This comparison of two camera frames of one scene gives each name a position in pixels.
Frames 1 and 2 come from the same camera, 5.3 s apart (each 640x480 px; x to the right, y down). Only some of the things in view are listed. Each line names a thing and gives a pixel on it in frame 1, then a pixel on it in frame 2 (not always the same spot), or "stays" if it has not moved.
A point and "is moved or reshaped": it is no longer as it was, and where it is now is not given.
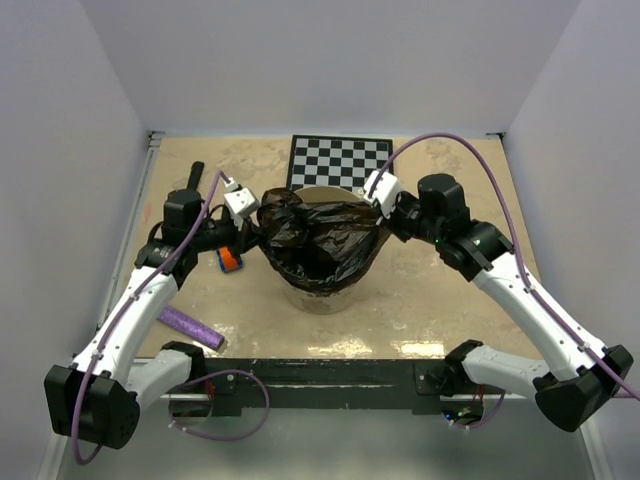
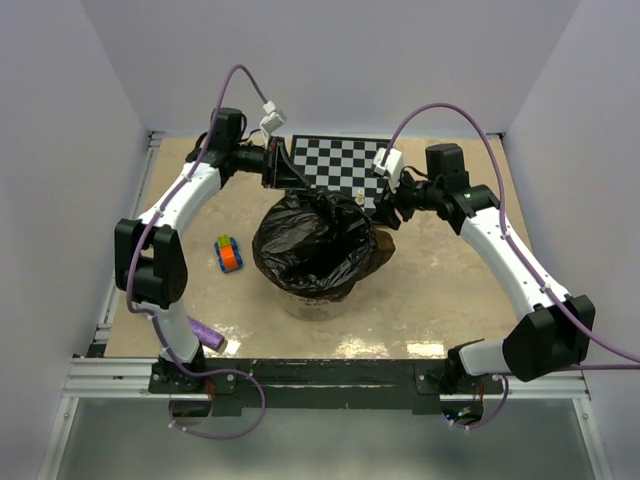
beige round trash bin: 316,303 is moved or reshaped
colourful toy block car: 228,261 stays
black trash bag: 322,249 is moved or reshaped
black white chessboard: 345,162 stays
